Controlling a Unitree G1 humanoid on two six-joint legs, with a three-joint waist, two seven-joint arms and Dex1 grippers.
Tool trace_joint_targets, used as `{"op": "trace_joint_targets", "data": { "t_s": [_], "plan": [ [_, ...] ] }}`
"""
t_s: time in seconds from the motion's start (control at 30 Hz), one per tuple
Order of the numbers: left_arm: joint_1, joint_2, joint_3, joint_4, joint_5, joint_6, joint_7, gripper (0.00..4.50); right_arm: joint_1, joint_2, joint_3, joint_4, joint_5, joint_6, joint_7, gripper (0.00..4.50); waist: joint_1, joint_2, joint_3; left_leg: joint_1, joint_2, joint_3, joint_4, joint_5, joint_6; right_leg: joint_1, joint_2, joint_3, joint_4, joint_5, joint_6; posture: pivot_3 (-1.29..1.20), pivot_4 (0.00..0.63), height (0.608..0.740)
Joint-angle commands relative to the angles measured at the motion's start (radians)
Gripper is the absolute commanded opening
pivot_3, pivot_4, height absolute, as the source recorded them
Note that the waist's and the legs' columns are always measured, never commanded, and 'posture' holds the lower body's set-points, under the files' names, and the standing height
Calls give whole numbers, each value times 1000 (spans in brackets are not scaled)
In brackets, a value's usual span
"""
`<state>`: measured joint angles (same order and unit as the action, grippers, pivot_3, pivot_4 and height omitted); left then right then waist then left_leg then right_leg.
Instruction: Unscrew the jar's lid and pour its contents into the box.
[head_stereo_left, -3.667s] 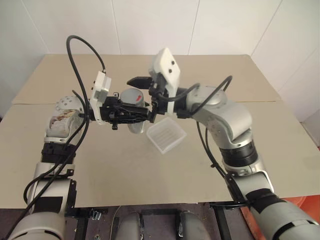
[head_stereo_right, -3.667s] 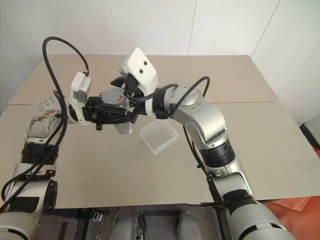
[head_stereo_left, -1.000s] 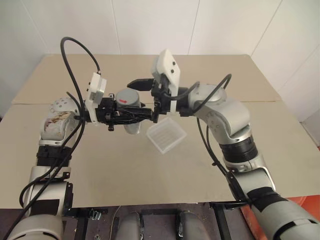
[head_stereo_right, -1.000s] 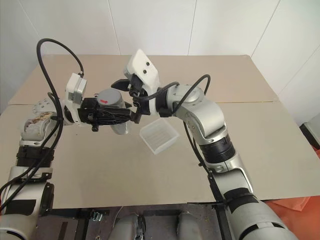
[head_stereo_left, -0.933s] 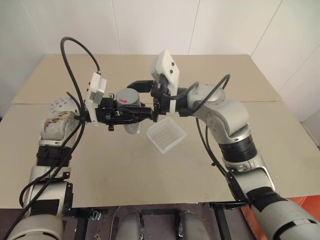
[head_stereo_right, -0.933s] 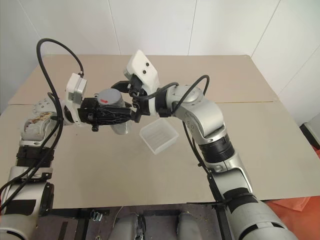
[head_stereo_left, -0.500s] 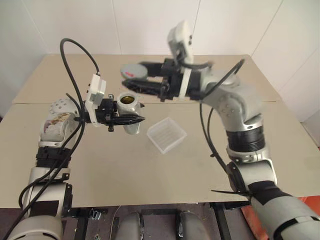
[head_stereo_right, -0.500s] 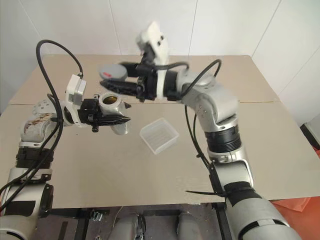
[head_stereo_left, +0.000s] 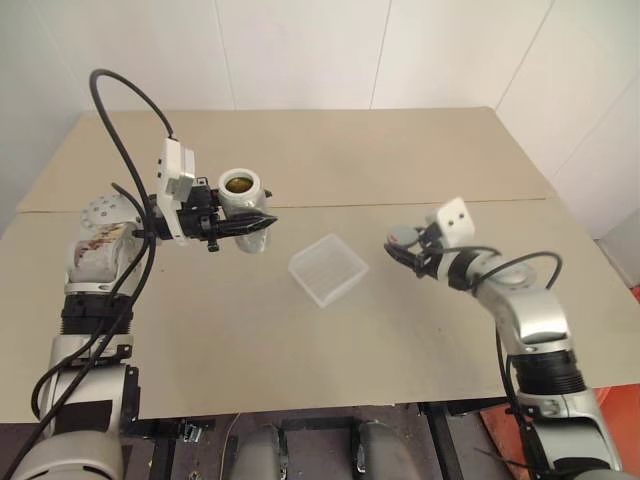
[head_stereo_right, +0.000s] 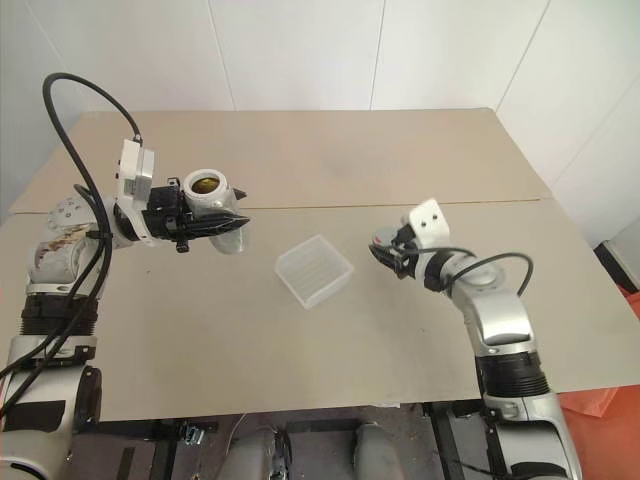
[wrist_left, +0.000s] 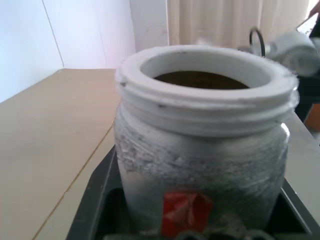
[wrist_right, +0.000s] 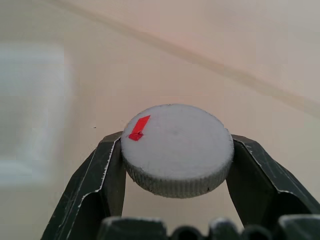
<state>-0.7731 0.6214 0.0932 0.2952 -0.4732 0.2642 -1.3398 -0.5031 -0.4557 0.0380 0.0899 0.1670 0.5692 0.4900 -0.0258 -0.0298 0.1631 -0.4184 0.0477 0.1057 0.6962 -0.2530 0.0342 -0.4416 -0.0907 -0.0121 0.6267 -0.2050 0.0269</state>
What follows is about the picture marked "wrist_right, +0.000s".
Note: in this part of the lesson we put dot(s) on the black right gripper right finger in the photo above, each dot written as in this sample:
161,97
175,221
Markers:
260,185

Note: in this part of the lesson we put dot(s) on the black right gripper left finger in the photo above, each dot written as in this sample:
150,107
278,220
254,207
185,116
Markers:
92,185

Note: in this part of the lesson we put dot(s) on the white ribbed jar lid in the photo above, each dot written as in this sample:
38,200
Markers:
175,150

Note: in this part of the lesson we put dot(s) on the clear plastic box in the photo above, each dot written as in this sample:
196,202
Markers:
30,115

